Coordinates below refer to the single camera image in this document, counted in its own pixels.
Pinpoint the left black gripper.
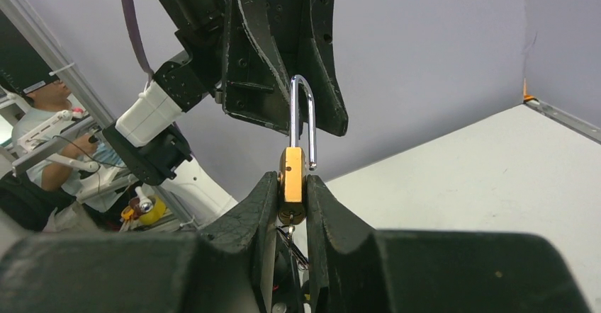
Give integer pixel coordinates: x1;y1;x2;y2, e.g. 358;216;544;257
220;0;349;138

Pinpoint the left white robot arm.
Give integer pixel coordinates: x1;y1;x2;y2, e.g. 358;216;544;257
103;0;349;226

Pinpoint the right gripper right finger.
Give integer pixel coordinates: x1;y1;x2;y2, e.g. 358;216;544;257
305;176;590;312

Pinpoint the small brass padlock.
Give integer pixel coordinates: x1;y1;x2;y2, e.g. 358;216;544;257
278;74;317;225

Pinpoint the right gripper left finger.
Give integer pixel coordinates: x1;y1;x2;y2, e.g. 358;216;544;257
1;171;279;312

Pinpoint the person's head with glasses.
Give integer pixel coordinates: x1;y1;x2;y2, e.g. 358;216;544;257
23;79;72;112

